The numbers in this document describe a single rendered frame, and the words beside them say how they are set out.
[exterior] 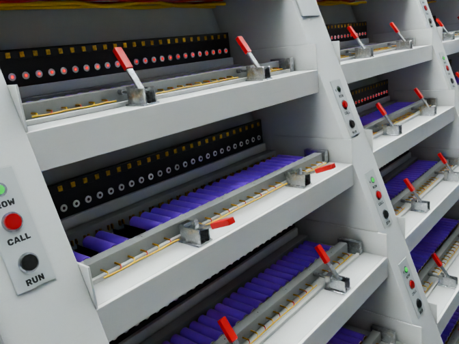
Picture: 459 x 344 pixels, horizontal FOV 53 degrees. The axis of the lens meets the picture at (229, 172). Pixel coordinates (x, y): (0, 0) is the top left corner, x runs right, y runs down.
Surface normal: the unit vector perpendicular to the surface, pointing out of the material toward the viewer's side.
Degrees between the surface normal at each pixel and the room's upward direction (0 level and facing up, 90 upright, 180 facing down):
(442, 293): 20
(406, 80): 90
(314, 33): 90
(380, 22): 90
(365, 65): 110
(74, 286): 90
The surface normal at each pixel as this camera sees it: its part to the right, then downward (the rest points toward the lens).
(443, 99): -0.64, 0.27
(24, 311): 0.68, -0.23
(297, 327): -0.11, -0.96
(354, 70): 0.76, 0.09
